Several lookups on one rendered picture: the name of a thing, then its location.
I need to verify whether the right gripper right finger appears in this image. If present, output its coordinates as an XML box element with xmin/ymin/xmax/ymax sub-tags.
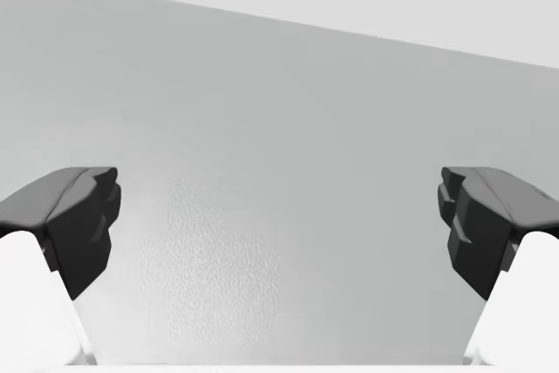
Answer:
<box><xmin>437</xmin><ymin>166</ymin><xmax>559</xmax><ymax>367</ymax></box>

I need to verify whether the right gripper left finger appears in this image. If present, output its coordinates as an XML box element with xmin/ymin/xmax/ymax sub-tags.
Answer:
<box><xmin>0</xmin><ymin>166</ymin><xmax>123</xmax><ymax>367</ymax></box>

